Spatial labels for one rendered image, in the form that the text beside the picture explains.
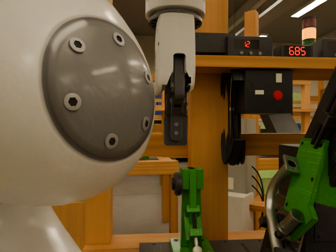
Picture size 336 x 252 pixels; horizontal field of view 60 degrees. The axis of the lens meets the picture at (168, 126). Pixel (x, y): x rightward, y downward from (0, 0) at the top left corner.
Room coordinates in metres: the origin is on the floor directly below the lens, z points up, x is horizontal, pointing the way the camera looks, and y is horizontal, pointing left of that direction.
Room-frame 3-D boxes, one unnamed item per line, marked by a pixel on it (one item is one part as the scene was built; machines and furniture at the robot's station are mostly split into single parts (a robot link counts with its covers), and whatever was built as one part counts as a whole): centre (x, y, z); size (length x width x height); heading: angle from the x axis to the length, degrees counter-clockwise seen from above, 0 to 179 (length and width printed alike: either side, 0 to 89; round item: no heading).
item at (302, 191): (0.78, -0.40, 1.17); 0.13 x 0.12 x 0.20; 95
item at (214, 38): (1.04, -0.16, 1.60); 0.15 x 0.07 x 0.07; 95
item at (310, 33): (1.16, -0.56, 1.67); 0.05 x 0.05 x 0.05
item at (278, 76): (1.05, -0.34, 1.43); 0.17 x 0.12 x 0.15; 95
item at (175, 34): (0.41, -0.01, 1.41); 0.10 x 0.07 x 0.11; 5
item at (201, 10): (0.41, -0.01, 1.47); 0.09 x 0.08 x 0.03; 5
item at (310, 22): (1.16, -0.56, 1.71); 0.05 x 0.05 x 0.04
